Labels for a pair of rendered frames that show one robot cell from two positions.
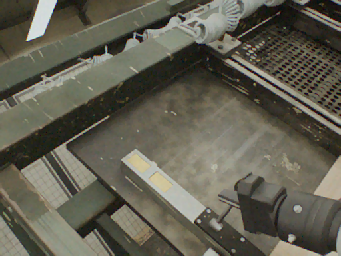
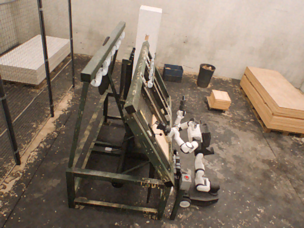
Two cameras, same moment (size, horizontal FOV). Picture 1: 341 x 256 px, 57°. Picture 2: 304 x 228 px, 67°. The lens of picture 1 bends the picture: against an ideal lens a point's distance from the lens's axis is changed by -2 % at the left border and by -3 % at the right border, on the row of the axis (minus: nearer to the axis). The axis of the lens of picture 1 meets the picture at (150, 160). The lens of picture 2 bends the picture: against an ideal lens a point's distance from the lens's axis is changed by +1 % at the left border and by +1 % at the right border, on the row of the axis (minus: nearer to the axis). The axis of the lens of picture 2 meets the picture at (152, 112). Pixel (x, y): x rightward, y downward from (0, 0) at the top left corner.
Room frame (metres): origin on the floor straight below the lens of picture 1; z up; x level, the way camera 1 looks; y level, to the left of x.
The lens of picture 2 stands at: (-0.38, 1.92, 3.17)
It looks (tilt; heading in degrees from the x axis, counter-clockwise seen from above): 34 degrees down; 297
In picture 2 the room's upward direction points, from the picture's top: 11 degrees clockwise
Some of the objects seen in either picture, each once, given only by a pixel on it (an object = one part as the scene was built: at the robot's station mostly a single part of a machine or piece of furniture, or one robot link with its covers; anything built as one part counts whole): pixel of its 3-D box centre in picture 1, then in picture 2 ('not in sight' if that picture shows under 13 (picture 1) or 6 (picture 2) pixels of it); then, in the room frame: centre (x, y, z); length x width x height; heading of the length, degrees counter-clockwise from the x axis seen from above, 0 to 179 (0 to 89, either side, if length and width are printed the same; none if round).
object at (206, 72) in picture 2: not in sight; (205, 75); (1.51, -4.88, 0.33); 0.52 x 0.51 x 0.65; 121
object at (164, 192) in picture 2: not in sight; (128, 143); (1.29, -0.61, 0.41); 2.20 x 1.38 x 0.83; 120
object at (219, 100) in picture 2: not in sight; (217, 100); (0.69, -3.87, 0.20); 0.61 x 0.53 x 0.40; 121
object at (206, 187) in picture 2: not in sight; (202, 184); (-0.12, -0.79, 0.28); 0.21 x 0.20 x 0.13; 30
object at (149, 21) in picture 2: not in sight; (145, 46); (3.13, -3.68, 1.03); 0.61 x 0.58 x 2.05; 121
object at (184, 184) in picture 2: not in sight; (184, 182); (0.03, -0.14, 0.84); 0.12 x 0.12 x 0.18; 30
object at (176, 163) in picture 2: not in sight; (176, 164); (0.31, -0.49, 0.69); 0.50 x 0.14 x 0.24; 120
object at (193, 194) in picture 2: not in sight; (199, 187); (-0.09, -0.78, 0.19); 0.64 x 0.52 x 0.33; 30
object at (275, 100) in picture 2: not in sight; (272, 97); (-0.53, -4.96, 0.39); 2.46 x 1.05 x 0.78; 121
